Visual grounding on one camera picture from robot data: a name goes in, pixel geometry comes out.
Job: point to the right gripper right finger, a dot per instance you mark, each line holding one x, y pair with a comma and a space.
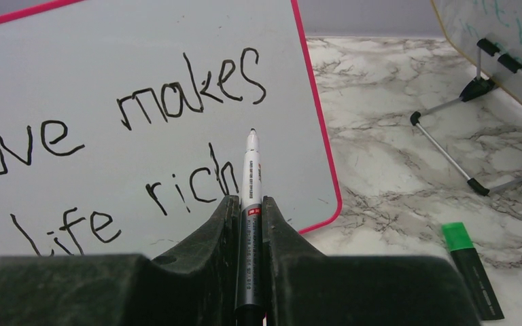
306, 287

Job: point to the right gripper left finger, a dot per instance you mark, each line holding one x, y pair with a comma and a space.
193, 283

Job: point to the white black-tipped marker pen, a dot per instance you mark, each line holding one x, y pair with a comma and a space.
249, 304

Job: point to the pink-framed whiteboard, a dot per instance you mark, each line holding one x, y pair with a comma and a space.
123, 123

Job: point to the green black highlighter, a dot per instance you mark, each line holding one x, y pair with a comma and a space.
469, 265

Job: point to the yellow-edged board on stand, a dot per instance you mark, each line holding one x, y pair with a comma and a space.
489, 35

